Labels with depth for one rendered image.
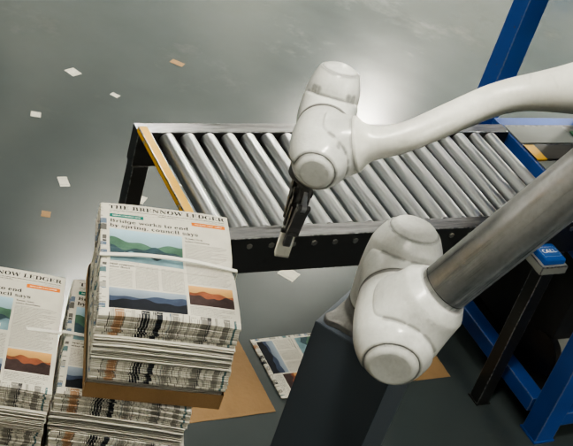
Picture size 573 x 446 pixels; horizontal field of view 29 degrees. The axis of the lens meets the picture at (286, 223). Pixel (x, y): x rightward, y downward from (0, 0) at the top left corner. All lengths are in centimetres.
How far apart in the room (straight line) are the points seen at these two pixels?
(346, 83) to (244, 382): 179
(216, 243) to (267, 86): 302
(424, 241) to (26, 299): 89
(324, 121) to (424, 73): 408
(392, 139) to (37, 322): 93
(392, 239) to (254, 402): 148
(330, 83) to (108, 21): 362
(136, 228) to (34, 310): 30
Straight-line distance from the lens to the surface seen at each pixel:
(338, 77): 205
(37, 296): 253
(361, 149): 194
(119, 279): 225
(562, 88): 206
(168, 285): 226
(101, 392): 230
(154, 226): 240
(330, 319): 238
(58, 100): 486
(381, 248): 225
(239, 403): 360
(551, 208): 198
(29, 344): 241
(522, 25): 389
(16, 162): 442
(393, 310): 208
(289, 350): 383
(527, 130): 394
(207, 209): 297
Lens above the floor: 247
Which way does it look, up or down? 34 degrees down
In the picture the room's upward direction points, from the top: 18 degrees clockwise
